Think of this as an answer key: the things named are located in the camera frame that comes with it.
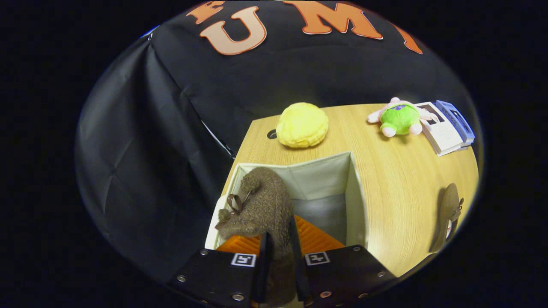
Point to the yellow bread-shaped plush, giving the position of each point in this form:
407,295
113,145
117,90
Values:
302,125

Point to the brown fuzzy shoe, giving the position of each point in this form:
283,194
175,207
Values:
265,201
447,205

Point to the green and pink plush toy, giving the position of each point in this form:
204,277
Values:
400,119

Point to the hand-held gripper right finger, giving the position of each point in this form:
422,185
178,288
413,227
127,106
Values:
299,273

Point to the beige fabric storage box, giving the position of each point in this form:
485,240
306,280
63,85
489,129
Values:
317,179

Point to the blue book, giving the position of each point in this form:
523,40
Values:
456,119

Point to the white paperback book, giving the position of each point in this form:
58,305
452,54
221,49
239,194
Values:
443,132

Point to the black backdrop cloth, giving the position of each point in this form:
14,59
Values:
171,128

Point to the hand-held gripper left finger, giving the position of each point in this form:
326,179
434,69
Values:
261,278

